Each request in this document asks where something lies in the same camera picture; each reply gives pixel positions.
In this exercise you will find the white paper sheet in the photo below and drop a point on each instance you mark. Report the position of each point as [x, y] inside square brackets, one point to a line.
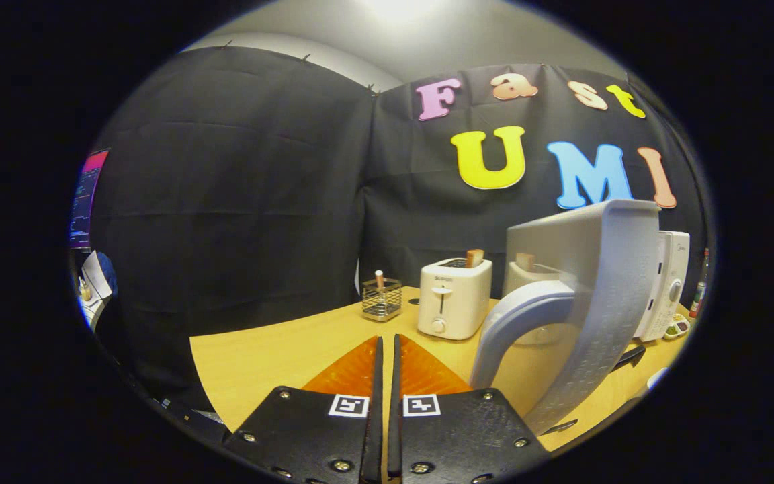
[96, 279]

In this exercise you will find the divided white dish of beans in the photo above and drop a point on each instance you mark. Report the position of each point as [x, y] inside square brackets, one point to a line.
[677, 328]

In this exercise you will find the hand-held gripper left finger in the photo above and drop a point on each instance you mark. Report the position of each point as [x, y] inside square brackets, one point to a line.
[373, 430]

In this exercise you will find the computer monitor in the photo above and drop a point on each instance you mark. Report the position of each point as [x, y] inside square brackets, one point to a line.
[86, 202]

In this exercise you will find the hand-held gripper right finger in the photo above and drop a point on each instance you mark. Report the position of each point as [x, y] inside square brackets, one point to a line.
[394, 430]

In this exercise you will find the toast slice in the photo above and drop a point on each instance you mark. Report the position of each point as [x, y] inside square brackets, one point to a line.
[475, 258]

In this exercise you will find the clear bottle with red label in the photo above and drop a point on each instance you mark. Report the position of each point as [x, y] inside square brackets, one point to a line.
[700, 296]

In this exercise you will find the white toaster oven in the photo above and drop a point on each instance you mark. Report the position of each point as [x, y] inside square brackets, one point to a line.
[619, 282]

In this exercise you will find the black backdrop cloth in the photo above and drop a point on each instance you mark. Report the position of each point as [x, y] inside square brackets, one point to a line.
[226, 188]

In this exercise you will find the ceiling light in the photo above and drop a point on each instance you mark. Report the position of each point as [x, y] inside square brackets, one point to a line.
[404, 8]

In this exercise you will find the white toaster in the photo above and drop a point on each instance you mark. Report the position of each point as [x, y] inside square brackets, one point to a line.
[454, 302]

